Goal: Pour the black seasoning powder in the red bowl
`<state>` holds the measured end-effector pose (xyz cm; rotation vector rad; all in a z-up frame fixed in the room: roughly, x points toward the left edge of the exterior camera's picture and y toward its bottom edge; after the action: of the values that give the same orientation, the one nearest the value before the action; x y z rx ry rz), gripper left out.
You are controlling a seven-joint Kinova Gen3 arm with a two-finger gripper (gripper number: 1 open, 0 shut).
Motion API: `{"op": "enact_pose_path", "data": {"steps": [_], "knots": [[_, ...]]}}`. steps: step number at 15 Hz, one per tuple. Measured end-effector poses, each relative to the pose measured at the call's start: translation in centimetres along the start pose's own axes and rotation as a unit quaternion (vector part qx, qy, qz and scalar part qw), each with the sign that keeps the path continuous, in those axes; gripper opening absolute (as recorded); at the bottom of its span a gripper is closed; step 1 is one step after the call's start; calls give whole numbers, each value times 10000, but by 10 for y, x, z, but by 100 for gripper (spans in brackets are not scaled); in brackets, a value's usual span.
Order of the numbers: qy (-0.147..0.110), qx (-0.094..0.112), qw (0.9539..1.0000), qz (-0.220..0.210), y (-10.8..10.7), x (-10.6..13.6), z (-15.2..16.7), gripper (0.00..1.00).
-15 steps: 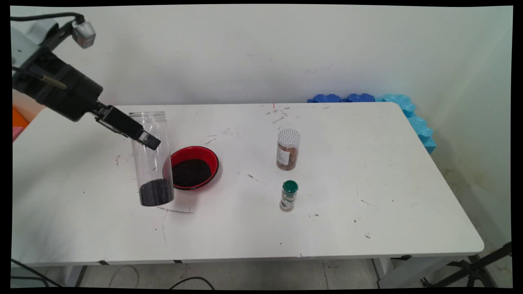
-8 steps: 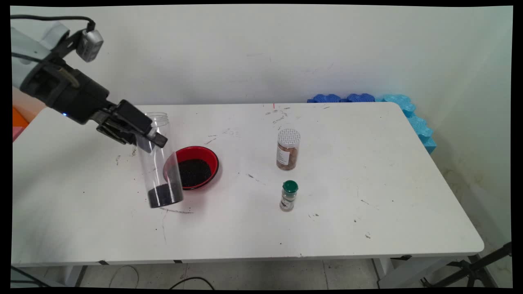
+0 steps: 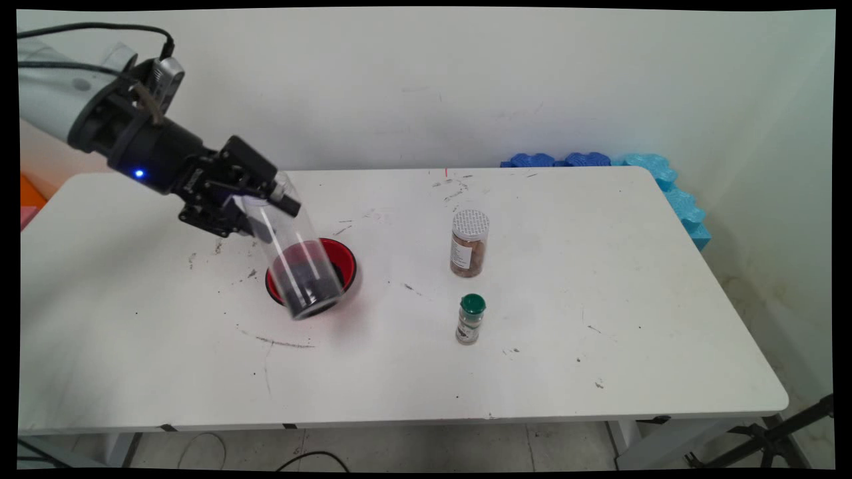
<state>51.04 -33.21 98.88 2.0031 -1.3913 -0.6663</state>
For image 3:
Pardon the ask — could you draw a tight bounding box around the brown spice jar white lid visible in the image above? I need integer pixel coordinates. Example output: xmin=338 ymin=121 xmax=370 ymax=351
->
xmin=450 ymin=209 xmax=491 ymax=279

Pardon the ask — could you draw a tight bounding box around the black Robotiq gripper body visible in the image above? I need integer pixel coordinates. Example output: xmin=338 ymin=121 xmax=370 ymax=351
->
xmin=105 ymin=117 xmax=278 ymax=239

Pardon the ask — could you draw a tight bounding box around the red plastic bowl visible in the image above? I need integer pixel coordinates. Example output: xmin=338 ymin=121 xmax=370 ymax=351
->
xmin=265 ymin=238 xmax=357 ymax=311

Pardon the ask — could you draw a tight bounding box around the black tripod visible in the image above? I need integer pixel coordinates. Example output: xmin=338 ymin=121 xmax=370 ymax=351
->
xmin=686 ymin=394 xmax=834 ymax=469

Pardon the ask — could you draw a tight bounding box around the white table leg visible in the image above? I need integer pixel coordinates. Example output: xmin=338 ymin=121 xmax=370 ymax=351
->
xmin=100 ymin=432 xmax=144 ymax=468

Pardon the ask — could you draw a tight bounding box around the tall clear plastic jar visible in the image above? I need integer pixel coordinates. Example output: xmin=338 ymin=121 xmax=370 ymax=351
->
xmin=241 ymin=172 xmax=345 ymax=321

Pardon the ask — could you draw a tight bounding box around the black floor cable loop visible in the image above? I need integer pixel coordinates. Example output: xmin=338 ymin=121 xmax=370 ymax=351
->
xmin=276 ymin=451 xmax=351 ymax=472

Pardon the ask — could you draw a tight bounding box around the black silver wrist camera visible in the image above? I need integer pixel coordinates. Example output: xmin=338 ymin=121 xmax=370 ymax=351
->
xmin=133 ymin=57 xmax=186 ymax=122

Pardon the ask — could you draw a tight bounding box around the black camera cable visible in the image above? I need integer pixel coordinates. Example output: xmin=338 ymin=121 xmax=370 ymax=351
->
xmin=19 ymin=22 xmax=176 ymax=62

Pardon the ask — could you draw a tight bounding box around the small spice bottle green cap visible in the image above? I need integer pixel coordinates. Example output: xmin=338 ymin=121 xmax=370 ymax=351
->
xmin=455 ymin=293 xmax=487 ymax=345

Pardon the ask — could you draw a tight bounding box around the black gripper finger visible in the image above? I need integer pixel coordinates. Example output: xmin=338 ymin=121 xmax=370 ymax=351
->
xmin=222 ymin=208 xmax=275 ymax=245
xmin=230 ymin=180 xmax=302 ymax=218

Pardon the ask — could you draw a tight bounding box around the thin grey floor cable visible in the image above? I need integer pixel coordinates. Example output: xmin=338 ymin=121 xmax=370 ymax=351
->
xmin=176 ymin=432 xmax=228 ymax=470

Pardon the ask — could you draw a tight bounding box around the white table leg frame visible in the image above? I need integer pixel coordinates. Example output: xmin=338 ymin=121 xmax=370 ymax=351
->
xmin=606 ymin=416 xmax=787 ymax=470

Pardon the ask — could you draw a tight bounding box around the black cable brown connector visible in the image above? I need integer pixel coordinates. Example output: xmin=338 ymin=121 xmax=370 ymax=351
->
xmin=19 ymin=61 xmax=164 ymax=126

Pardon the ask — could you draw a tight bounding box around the light blue foam mat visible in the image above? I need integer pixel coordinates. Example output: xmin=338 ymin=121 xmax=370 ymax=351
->
xmin=612 ymin=153 xmax=712 ymax=251

